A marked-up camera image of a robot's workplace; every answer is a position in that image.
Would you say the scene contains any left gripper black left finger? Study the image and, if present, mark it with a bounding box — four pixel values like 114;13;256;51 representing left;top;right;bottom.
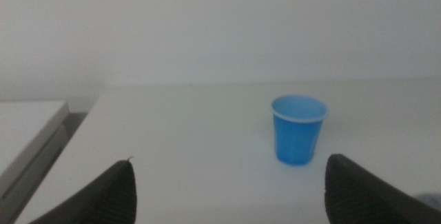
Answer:
29;156;138;224

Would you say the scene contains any blue plastic cup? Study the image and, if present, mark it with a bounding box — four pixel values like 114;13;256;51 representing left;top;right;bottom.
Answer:
271;94;329;167

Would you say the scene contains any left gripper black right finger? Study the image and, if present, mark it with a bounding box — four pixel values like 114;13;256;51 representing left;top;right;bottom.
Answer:
324;153;441;224

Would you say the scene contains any white side table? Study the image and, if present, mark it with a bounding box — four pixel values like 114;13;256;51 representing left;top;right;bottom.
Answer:
0;100;89;224

